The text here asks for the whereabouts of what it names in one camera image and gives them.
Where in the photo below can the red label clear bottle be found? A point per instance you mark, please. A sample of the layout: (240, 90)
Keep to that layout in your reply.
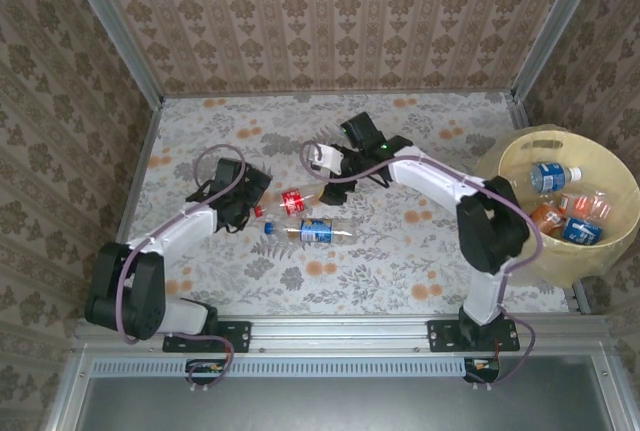
(293, 201)

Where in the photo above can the large orange label bottle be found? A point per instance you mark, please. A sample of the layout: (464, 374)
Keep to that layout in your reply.
(546, 218)

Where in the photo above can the blue label clear bottle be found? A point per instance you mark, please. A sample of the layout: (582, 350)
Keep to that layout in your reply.
(580, 231)

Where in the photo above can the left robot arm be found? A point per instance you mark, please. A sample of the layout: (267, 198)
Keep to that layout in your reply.
(175, 228)

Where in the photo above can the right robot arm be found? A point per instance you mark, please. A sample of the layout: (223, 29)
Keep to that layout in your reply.
(435, 176)

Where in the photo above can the pale yellow plastic bin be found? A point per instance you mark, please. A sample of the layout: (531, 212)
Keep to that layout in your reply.
(620, 191)

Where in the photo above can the blue yellow label bottle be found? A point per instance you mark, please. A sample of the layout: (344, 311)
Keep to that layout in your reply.
(316, 231)

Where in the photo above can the black connector box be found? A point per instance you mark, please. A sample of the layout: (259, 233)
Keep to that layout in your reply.
(482, 366)
(205, 368)

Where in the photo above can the grey metal panel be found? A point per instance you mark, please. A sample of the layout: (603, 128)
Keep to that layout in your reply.
(340, 406)

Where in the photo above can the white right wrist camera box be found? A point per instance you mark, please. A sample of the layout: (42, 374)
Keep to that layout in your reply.
(327, 156)

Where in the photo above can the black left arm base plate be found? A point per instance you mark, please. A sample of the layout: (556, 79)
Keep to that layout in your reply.
(235, 336)

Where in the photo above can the aluminium mounting rail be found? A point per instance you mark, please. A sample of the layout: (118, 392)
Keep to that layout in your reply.
(340, 333)

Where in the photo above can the aluminium frame post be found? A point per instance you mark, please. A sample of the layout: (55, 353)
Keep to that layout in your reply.
(555, 31)
(115, 31)

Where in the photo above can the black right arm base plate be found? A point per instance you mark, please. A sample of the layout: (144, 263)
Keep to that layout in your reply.
(442, 336)

